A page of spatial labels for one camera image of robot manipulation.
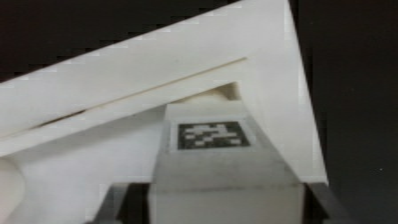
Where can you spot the white square tabletop part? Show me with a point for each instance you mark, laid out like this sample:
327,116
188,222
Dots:
92,149

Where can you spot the white table leg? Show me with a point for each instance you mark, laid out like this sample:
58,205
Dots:
222,181

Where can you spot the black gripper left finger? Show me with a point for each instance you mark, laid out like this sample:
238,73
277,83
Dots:
124,205

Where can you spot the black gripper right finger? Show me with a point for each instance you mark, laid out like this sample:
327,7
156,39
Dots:
323,210

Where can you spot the white U-shaped fence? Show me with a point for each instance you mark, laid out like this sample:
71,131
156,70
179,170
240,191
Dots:
142,62

